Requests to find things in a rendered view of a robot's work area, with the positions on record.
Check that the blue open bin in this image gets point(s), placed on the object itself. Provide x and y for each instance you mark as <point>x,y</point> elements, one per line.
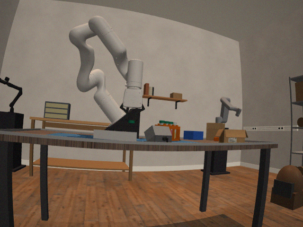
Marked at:
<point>193,135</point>

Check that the white key housing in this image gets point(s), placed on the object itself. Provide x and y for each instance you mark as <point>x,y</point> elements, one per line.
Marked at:
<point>158,134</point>

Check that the orange flat plate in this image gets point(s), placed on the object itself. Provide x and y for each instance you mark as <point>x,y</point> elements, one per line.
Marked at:
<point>173,127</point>

